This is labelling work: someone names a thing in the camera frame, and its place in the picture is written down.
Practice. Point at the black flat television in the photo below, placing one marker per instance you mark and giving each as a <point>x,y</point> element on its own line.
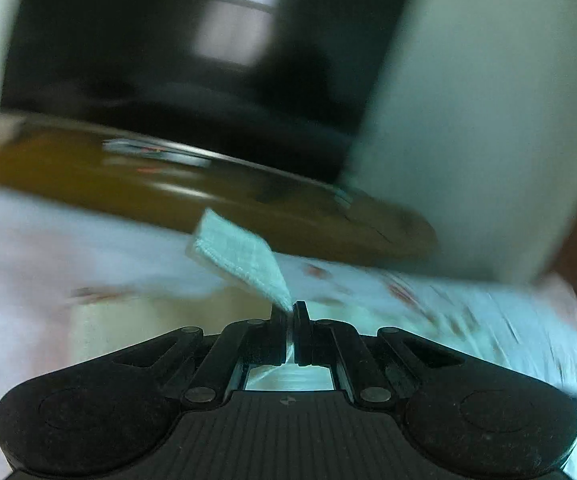
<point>280,83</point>

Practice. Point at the white knitted garment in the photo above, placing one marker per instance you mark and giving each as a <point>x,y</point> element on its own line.
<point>150,281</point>

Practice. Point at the pink blanket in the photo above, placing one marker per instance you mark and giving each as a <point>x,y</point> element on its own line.
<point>559,295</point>

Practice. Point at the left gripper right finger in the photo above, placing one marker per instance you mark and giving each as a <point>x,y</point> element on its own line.
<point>310,340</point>

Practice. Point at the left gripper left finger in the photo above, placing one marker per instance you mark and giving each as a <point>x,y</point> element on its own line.
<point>267,339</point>

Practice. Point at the brown wooden tv shelf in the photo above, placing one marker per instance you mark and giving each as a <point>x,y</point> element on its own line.
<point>155,182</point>

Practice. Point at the floral white bed sheet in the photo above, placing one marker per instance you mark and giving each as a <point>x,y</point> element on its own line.
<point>45,260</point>

